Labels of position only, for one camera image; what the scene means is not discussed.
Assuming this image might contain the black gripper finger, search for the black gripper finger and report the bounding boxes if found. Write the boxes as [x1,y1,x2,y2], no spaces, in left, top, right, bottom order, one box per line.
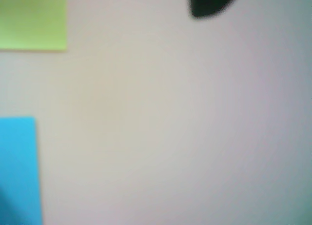
[187,0,244,18]

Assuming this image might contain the green paper square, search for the green paper square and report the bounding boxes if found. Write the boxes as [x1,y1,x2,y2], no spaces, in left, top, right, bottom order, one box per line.
[0,0,68,52]

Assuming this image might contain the light blue paper square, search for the light blue paper square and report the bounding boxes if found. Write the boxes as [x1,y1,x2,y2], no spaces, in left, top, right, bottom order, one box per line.
[0,116,43,225]

